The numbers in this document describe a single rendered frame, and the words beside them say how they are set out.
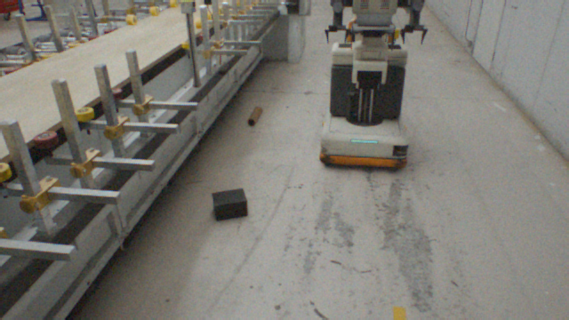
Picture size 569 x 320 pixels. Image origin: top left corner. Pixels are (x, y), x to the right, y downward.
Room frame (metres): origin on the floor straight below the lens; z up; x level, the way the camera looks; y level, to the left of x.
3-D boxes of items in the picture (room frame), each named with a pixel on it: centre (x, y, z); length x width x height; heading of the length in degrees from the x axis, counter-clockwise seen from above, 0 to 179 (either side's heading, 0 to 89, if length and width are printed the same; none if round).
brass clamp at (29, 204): (1.12, 0.79, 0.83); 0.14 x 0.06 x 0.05; 171
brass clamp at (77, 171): (1.37, 0.75, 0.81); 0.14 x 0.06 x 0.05; 171
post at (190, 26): (2.57, 0.56, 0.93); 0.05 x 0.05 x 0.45; 81
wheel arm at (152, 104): (1.87, 0.62, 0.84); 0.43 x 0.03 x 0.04; 81
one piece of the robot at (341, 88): (3.06, -0.62, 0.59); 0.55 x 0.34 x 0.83; 81
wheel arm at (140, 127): (1.62, 0.66, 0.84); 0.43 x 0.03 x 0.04; 81
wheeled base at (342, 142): (2.97, -0.60, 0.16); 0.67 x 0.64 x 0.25; 171
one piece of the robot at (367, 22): (2.68, -0.56, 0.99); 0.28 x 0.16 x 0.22; 81
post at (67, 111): (1.34, 0.75, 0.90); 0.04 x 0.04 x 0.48; 81
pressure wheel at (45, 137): (1.41, 0.90, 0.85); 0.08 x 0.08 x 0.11
